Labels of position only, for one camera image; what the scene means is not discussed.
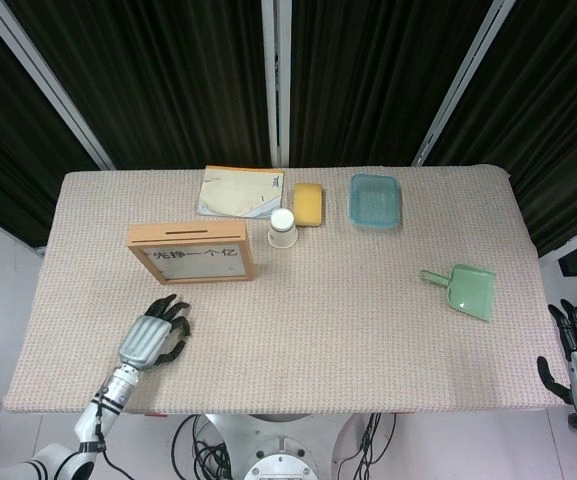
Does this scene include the blue lidded plastic container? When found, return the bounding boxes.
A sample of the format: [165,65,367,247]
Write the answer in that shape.
[349,172,403,232]

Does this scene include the beige woven tablecloth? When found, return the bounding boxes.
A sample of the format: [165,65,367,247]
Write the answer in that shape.
[2,164,572,417]

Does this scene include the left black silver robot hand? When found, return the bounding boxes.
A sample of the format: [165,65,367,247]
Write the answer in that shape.
[117,293,193,372]

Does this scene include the white paper cup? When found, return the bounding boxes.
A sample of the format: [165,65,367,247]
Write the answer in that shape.
[266,207,300,250]

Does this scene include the wooden money box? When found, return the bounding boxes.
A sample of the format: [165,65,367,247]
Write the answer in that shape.
[127,219,258,287]

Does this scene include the black pleated curtain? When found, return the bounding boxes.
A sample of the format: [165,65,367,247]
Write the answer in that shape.
[423,0,577,257]
[0,0,102,249]
[289,0,497,169]
[5,0,275,171]

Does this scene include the black cable bundle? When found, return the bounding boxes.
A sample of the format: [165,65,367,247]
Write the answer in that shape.
[171,414,252,480]
[334,412,401,480]

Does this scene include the white frame rail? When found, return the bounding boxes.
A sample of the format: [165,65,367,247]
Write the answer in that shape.
[537,218,577,265]

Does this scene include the white metal frame post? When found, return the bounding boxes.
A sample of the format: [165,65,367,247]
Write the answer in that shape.
[0,0,118,172]
[411,0,525,167]
[259,0,295,169]

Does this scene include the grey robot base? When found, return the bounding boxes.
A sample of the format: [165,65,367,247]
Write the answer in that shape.
[202,413,370,480]

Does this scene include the worn paperback book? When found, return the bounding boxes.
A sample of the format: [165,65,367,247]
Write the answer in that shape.
[196,165,287,221]

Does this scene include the yellow sponge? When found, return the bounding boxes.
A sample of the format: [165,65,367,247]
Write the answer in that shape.
[293,182,328,228]

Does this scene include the green plastic dustpan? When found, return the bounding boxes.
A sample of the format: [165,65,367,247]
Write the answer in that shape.
[419,262,498,323]

